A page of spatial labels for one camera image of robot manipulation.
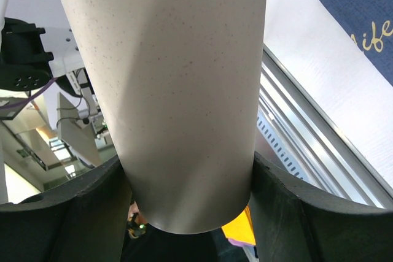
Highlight aluminium mounting rail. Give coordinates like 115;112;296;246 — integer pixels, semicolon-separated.
257;46;392;209

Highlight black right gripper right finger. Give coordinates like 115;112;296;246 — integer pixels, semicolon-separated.
250;153;392;261

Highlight blue cloth placemat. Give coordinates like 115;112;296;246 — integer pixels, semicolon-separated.
320;0;392;82

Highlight beige speckled cup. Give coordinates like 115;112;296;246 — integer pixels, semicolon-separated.
61;0;266;234

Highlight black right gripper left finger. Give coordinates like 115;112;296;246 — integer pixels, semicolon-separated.
1;156;131;261

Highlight white slotted cable duct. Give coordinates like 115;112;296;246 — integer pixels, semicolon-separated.
257;110;309;182

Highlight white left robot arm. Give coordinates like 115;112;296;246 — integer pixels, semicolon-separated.
1;0;84;97

